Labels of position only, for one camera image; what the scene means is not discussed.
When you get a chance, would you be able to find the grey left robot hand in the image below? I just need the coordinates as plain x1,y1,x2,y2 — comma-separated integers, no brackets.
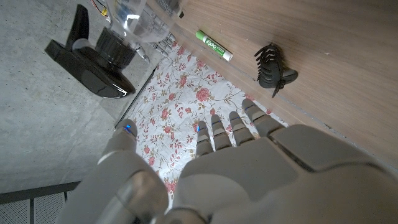
54,98,398,224

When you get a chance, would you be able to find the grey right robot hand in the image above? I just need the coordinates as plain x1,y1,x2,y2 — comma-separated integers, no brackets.
134,29,178,65

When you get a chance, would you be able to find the clear dispenser bottle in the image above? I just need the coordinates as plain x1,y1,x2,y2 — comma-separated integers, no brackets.
104,0,175,44

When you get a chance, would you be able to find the black pump cap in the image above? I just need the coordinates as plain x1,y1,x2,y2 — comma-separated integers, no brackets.
44,4,137,100

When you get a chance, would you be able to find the green dry erase marker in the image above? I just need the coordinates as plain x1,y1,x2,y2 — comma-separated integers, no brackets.
195,29,234,62

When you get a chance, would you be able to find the floral backdrop cloth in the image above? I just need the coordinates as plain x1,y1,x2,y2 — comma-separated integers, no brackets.
114,40,290,212

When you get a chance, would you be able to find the black hair claw clip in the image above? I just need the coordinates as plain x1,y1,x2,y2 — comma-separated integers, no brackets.
254,42,299,99

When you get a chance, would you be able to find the black framed mesh panel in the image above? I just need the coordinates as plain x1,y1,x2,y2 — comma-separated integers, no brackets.
0,181,81,224

